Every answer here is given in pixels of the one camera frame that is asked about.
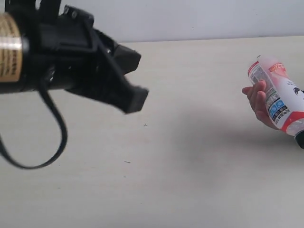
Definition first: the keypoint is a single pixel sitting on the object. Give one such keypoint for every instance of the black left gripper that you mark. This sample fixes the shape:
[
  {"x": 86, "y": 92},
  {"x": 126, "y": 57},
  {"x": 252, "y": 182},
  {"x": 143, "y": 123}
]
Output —
[{"x": 44, "y": 49}]

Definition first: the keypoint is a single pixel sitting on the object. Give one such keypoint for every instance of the pink red label bottle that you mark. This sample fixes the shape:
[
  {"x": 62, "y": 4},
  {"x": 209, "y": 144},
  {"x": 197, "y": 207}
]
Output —
[{"x": 284, "y": 99}]

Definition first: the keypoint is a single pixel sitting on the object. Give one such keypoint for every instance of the person's open bare hand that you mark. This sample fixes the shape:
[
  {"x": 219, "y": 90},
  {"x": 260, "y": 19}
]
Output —
[{"x": 257, "y": 100}]

